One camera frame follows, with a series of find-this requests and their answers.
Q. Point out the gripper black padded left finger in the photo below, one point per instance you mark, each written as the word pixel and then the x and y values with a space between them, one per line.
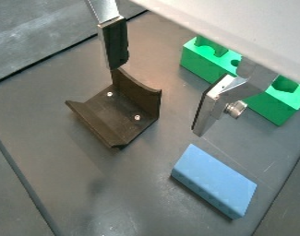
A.
pixel 112 30

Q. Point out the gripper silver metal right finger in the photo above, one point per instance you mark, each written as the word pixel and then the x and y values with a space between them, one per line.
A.
pixel 225 96

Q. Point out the blue rectangular block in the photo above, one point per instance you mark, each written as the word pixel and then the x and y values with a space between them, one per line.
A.
pixel 219 184

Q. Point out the green shape-sorter board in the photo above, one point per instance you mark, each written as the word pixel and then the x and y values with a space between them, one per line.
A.
pixel 212 61

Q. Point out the black curved fixture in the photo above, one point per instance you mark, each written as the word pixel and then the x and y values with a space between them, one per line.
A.
pixel 122 111

